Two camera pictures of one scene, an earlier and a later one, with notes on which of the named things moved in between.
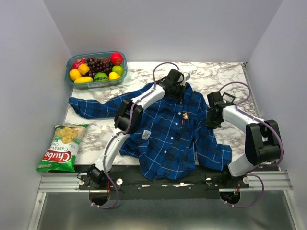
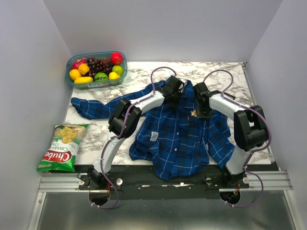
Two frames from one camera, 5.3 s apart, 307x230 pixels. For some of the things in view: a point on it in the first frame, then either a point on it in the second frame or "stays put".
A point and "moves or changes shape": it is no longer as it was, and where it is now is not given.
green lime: x=118 y=69 stays put
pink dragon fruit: x=76 y=63 stays put
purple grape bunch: x=100 y=64 stays put
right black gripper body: x=211 y=121 -> x=203 y=112
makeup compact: x=229 y=98 stays put
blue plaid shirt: x=176 y=137 moves or changes shape
